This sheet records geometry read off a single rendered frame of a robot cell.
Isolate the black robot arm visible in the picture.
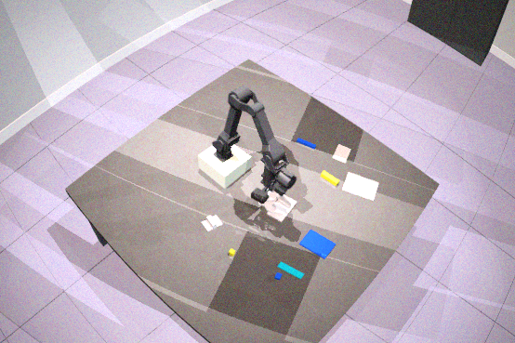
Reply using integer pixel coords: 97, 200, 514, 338
212, 85, 297, 196

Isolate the cyan flat bar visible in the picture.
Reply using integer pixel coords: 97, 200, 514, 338
278, 261, 305, 279

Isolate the blue flat rectangular plate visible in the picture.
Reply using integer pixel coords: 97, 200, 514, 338
300, 230, 336, 258

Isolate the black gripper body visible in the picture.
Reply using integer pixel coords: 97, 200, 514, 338
251, 172, 276, 204

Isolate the yellow rectangular block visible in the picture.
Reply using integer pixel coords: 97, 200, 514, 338
321, 171, 339, 186

